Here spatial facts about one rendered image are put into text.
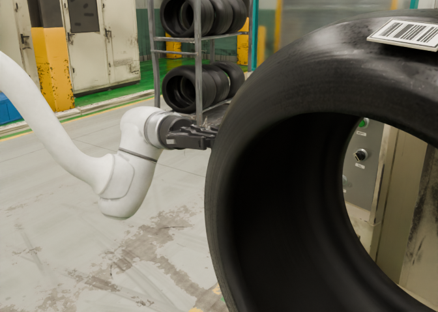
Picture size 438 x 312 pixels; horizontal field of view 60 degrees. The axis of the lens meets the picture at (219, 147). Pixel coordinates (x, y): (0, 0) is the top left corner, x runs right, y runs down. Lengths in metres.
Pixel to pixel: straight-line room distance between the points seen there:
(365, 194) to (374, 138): 0.18
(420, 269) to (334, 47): 0.57
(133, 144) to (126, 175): 0.08
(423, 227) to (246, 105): 0.48
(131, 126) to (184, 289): 1.48
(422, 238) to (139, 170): 0.62
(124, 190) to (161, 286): 1.44
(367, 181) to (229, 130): 0.77
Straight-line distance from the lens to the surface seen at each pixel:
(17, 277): 2.64
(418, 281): 0.89
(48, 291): 2.46
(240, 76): 4.86
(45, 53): 5.96
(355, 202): 1.27
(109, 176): 0.91
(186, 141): 0.76
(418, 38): 0.36
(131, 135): 0.94
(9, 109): 5.91
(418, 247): 0.86
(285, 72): 0.44
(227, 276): 0.62
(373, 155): 1.19
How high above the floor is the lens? 1.49
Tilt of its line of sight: 21 degrees down
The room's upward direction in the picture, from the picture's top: straight up
